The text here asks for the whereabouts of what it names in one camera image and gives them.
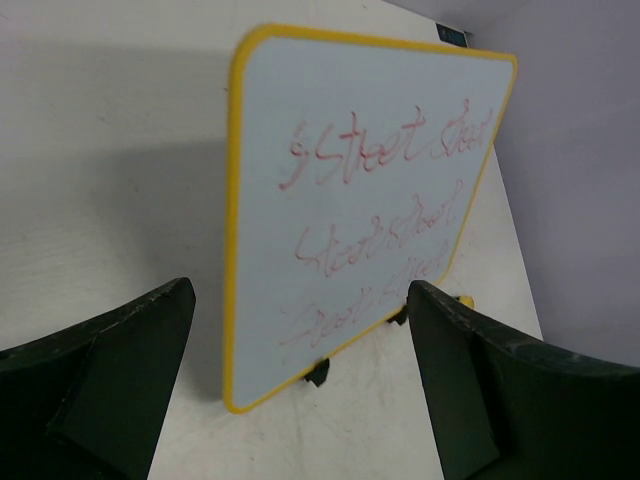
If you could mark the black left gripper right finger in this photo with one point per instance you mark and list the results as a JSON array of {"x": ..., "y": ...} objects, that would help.
[{"x": 505, "y": 405}]

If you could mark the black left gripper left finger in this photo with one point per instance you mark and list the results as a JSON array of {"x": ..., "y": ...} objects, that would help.
[{"x": 89, "y": 401}]

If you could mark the yellow framed whiteboard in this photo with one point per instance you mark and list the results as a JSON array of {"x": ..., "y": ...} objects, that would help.
[{"x": 353, "y": 163}]

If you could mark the metal wire board stand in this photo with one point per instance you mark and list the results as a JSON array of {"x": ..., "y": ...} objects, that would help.
[{"x": 318, "y": 374}]

